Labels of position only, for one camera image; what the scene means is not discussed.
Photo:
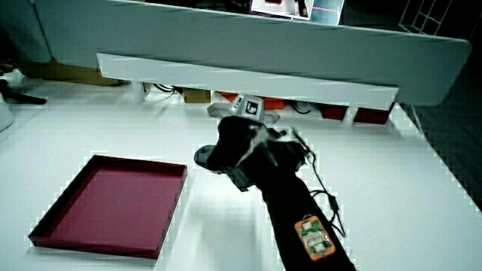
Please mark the grey desk partition panel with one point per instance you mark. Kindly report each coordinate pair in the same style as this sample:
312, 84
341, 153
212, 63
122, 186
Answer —
226, 37

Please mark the grey computer mouse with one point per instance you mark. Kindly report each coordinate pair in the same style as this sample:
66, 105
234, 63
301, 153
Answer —
201, 156

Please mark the white desk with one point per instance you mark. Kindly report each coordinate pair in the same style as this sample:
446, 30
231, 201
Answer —
376, 180

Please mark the orange sensor board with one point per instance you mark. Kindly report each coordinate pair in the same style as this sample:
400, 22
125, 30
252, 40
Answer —
314, 238

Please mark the white round base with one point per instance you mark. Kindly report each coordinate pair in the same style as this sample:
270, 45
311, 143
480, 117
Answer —
4, 113

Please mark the brown cardboard box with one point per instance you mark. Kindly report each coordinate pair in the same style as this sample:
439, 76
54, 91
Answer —
196, 96

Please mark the yellowish wooden board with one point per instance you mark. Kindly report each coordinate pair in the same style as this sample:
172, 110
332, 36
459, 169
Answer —
68, 73

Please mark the light blue card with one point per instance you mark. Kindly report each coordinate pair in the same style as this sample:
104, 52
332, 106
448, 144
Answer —
327, 14

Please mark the red shallow tray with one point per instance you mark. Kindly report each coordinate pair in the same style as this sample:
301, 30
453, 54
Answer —
113, 205

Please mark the small red box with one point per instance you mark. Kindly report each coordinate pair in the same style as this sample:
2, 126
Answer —
371, 115
333, 112

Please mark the marker cube on glove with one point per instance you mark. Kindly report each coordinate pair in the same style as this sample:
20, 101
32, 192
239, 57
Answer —
273, 102

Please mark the person's right hand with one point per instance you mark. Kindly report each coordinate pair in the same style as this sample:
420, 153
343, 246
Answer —
241, 145

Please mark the white framed picture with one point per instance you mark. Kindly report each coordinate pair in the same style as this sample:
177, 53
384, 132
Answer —
280, 9

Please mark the white desk riser shelf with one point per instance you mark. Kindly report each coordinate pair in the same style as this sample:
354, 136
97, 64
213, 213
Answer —
233, 81

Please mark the black stand leg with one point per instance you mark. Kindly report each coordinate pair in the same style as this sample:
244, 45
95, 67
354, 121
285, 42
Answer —
22, 98

